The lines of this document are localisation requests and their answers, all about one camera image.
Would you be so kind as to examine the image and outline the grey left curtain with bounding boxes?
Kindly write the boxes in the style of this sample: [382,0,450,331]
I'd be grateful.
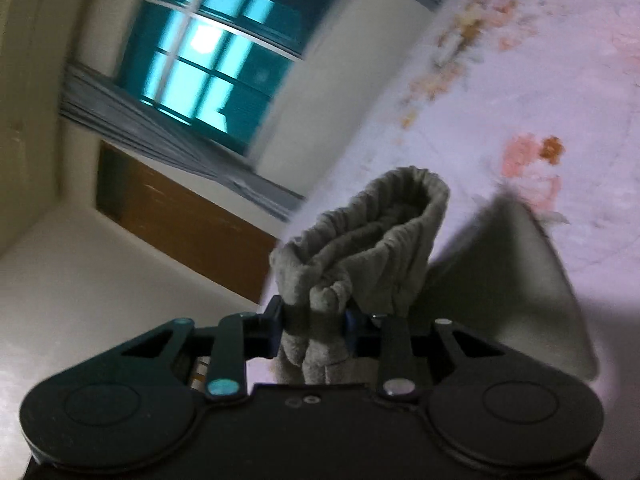
[60,62,304,221]

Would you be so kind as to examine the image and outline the pink floral bed sheet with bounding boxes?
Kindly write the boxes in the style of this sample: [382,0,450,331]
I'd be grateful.
[283,0,639,479]

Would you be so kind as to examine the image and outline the olive green pants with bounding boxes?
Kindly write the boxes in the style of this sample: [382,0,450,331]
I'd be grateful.
[270,167,598,385]

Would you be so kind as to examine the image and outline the brown wooden door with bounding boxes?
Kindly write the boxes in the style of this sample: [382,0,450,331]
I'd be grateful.
[96,142,276,304]

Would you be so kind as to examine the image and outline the teal glass window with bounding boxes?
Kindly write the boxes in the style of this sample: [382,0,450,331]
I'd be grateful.
[116,0,335,156]

